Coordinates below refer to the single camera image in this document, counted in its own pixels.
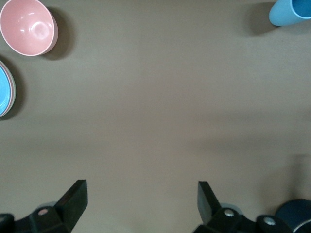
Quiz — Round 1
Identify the blue plate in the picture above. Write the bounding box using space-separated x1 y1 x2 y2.
0 65 13 117

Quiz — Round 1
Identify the black pot with blue handle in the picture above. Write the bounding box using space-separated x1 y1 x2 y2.
276 199 311 233

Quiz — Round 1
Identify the glass lid with blue knob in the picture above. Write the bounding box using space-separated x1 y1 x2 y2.
292 217 311 233

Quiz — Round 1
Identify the beige plate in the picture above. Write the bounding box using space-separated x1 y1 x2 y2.
0 59 17 120

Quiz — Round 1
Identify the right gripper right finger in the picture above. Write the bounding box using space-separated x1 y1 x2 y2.
193 181 259 233

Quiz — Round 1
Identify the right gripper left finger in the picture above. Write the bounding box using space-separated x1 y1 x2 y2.
13 179 88 233

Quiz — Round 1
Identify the pink bowl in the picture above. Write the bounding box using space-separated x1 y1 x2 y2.
0 0 59 57

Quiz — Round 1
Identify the blue cup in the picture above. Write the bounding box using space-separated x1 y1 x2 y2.
268 0 311 27

